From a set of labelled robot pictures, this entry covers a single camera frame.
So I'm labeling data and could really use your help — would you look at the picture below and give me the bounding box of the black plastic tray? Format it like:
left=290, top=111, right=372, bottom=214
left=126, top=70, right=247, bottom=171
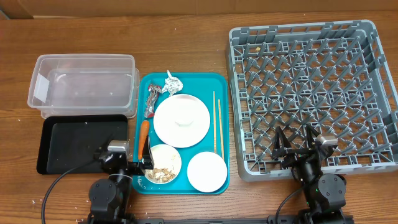
left=36, top=114, right=128, bottom=175

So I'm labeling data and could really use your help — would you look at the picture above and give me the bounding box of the white bowl with peanuts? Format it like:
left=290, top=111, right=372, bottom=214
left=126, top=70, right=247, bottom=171
left=145, top=144, right=182, bottom=184

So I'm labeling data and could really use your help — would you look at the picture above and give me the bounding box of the wooden chopstick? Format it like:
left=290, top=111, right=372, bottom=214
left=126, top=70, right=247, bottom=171
left=213, top=91, right=217, bottom=154
left=218, top=99, right=224, bottom=160

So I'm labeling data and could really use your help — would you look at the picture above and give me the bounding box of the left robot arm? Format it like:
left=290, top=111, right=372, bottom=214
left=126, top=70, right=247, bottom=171
left=86, top=140, right=154, bottom=224

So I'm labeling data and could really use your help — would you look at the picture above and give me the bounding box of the teal plastic tray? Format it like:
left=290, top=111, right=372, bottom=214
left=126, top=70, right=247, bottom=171
left=132, top=73, right=230, bottom=195

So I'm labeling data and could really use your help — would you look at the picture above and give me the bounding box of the orange carrot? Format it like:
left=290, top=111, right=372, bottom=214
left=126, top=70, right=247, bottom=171
left=138, top=120, right=150, bottom=161

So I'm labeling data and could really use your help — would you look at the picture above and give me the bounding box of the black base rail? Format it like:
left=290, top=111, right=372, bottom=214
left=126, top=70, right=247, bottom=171
left=76, top=215, right=354, bottom=224

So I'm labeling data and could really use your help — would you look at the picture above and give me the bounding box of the grey dish rack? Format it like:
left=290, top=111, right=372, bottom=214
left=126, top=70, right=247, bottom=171
left=227, top=20, right=397, bottom=182

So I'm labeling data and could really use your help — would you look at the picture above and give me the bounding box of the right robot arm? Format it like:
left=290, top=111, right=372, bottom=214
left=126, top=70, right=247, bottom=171
left=271, top=125, right=354, bottom=223

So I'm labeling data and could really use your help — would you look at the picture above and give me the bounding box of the large white plate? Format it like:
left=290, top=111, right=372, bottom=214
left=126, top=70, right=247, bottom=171
left=153, top=94, right=211, bottom=148

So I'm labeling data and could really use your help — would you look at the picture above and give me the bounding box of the red snack wrapper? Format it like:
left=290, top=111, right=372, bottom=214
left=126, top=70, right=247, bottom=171
left=144, top=83, right=162, bottom=118

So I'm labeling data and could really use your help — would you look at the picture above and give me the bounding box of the clear plastic bin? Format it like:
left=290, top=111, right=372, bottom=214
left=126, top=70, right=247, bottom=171
left=27, top=54, right=140, bottom=118

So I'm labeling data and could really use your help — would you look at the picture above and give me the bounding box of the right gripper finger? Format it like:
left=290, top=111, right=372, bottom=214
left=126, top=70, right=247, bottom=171
left=305, top=124, right=320, bottom=149
left=273, top=126, right=292, bottom=152

